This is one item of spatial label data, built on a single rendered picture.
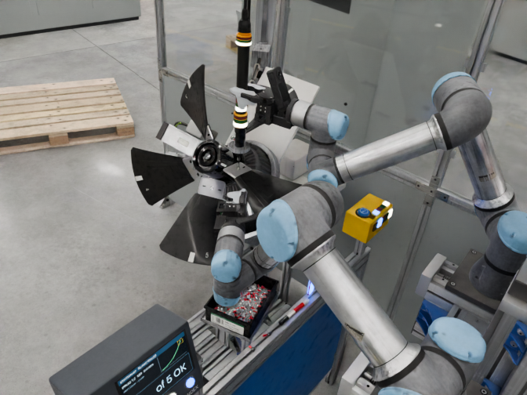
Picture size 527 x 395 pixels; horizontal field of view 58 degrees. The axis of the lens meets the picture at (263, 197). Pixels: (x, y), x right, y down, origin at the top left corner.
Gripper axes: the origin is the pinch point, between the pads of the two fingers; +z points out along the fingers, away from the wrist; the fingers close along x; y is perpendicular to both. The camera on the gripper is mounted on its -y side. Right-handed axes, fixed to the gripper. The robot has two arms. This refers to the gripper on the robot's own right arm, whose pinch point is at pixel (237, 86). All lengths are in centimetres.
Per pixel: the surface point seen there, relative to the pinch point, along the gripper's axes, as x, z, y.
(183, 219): -16.6, 8.0, 44.3
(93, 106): 149, 241, 135
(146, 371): -75, -30, 26
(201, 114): 8.9, 19.7, 19.1
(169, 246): -23, 9, 52
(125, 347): -75, -24, 24
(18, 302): -23, 117, 150
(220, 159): -3.7, 2.6, 24.8
